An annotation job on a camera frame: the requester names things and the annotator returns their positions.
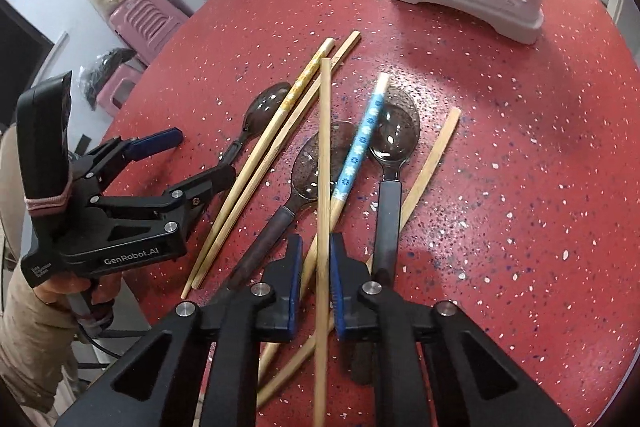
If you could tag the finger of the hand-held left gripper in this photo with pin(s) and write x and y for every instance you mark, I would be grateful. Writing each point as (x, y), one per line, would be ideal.
(150, 212)
(150, 142)

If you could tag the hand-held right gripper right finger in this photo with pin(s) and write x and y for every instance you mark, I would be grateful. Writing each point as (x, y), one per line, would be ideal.
(337, 287)

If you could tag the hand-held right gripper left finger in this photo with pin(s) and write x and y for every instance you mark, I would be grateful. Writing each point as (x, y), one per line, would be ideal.
(296, 267)

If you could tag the plain wooden chopstick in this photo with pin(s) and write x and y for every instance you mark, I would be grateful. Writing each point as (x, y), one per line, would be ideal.
(434, 152)
(325, 157)
(347, 47)

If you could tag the blue flower patterned chopstick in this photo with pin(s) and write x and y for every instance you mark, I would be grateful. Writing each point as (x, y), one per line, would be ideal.
(360, 142)

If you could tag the yellow patterned wooden chopstick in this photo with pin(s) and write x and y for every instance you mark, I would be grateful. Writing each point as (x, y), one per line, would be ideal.
(302, 79)

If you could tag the person's left forearm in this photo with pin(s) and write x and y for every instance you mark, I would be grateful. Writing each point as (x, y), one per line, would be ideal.
(30, 347)

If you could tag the person's left hand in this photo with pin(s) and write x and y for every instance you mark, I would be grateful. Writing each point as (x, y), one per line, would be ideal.
(55, 294)

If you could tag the small pink plastic stool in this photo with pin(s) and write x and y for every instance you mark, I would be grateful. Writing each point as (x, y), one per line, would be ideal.
(112, 99)

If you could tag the pink elastic band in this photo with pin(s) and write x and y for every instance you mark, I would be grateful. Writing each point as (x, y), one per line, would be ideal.
(47, 203)

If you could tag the black screen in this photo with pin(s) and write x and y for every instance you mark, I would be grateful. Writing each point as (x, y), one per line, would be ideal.
(20, 57)

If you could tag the black bag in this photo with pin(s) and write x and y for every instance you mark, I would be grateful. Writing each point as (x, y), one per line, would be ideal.
(105, 62)

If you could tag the large pink plastic stool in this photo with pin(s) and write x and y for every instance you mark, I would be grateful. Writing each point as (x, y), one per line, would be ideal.
(145, 19)

